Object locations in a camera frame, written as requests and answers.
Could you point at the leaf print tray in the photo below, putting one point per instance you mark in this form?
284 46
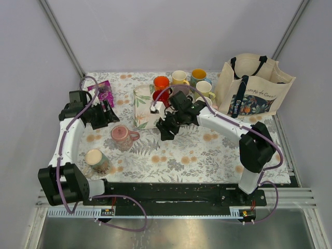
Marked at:
141 109

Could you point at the white cable duct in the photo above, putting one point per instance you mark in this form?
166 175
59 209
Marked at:
152 212

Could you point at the blue floral mug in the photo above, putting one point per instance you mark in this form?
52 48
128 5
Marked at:
198 75

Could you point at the red mug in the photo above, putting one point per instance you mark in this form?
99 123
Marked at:
164 98

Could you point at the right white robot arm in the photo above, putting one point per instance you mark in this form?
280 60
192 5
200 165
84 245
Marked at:
256 147

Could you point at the floral tablecloth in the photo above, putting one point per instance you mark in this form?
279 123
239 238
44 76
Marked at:
196 155

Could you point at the yellow mug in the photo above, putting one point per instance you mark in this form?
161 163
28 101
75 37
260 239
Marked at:
179 78

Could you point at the pink faceted mug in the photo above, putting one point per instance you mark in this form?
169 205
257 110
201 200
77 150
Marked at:
207 101

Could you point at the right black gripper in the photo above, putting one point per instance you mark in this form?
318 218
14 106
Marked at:
164 128

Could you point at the pink patterned mug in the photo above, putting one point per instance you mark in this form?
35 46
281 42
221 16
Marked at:
123 137

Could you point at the cream floral mug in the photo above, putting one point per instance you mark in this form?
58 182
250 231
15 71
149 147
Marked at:
96 164

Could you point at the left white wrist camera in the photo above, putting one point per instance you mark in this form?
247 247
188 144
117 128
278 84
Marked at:
94 96

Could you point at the orange mug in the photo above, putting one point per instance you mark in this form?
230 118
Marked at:
161 83

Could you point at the mauve purple mug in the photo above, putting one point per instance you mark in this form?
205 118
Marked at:
181 88

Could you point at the purple snack box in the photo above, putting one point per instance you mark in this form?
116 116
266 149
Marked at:
105 93

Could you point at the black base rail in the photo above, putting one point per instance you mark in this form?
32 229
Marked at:
179 195

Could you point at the beige canvas tote bag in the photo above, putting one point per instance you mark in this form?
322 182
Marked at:
250 84

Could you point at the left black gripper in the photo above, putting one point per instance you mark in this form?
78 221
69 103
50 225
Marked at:
107 117

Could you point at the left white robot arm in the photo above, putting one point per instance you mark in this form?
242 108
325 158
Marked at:
62 180

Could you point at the light green mug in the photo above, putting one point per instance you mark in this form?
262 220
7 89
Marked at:
205 88

